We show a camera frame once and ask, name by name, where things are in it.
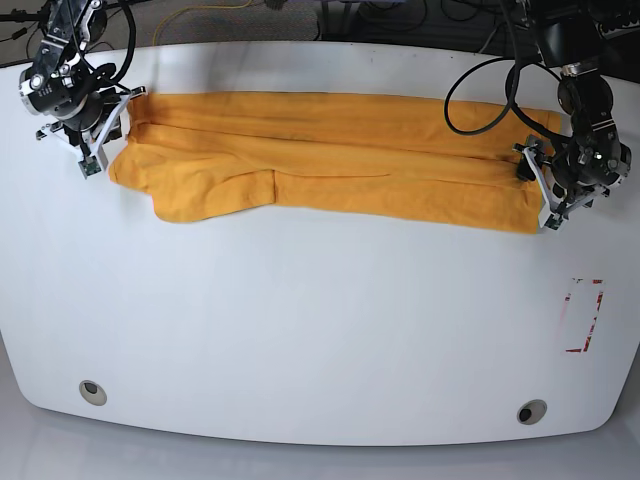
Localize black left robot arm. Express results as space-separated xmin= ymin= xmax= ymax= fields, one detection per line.
xmin=519 ymin=1 xmax=639 ymax=228

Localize black tripod stand legs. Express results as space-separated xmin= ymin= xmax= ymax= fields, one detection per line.
xmin=0 ymin=0 xmax=46 ymax=64

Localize red tape rectangle marking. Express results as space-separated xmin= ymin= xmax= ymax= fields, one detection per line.
xmin=561 ymin=278 xmax=605 ymax=353

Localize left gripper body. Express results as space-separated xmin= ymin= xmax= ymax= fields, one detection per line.
xmin=512 ymin=135 xmax=610 ymax=215

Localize yellow cable on floor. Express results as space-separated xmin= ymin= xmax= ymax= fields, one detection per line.
xmin=152 ymin=0 xmax=261 ymax=46

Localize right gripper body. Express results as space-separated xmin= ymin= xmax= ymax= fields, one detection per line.
xmin=35 ymin=86 xmax=146 ymax=160

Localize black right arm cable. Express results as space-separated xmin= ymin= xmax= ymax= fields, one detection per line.
xmin=74 ymin=0 xmax=139 ymax=96

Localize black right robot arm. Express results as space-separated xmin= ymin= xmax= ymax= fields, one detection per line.
xmin=19 ymin=1 xmax=146 ymax=177

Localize left table grommet hole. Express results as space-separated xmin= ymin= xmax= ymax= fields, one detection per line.
xmin=79 ymin=380 xmax=107 ymax=407

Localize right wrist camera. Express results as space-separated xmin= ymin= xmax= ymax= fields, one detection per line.
xmin=78 ymin=156 xmax=108 ymax=179

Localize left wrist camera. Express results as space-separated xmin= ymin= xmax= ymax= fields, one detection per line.
xmin=542 ymin=213 xmax=566 ymax=232

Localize yellow T-shirt with script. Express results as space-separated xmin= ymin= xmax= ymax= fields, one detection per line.
xmin=109 ymin=92 xmax=542 ymax=234

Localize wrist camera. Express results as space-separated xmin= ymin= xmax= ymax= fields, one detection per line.
xmin=542 ymin=213 xmax=566 ymax=232
xmin=78 ymin=156 xmax=108 ymax=179

